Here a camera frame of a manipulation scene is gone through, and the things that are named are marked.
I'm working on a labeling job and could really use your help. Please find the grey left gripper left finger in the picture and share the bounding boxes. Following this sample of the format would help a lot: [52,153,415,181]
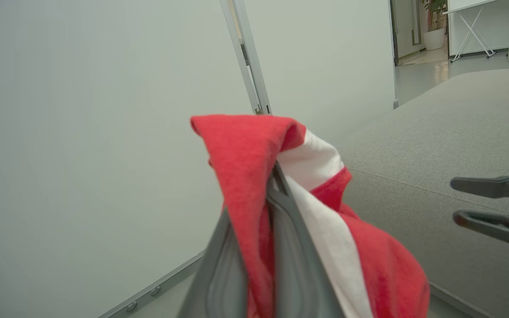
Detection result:
[179,208,251,318]

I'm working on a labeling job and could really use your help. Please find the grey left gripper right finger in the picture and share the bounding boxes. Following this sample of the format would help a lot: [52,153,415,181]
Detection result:
[266,163,346,318]

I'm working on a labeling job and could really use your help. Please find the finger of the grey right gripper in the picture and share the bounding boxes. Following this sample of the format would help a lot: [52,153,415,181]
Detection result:
[450,176,509,203]
[452,210,509,255]

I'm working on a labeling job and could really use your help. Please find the red and white garment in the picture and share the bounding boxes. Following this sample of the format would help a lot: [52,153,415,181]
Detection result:
[190,114,431,318]

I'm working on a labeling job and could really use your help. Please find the grey fabric sofa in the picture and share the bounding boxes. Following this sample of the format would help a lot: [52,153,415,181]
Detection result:
[338,66,509,318]

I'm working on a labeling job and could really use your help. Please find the white plant pot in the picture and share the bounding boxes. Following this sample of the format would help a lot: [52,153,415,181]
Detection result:
[423,28,446,51]

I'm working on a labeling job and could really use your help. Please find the white folding table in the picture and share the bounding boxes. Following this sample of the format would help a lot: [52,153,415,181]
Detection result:
[442,0,499,63]

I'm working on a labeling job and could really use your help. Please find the green potted plant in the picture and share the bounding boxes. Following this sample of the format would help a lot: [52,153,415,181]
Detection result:
[422,0,448,31]

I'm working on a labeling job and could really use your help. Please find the grey partition base rail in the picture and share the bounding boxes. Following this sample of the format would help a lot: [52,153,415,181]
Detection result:
[99,251,206,318]

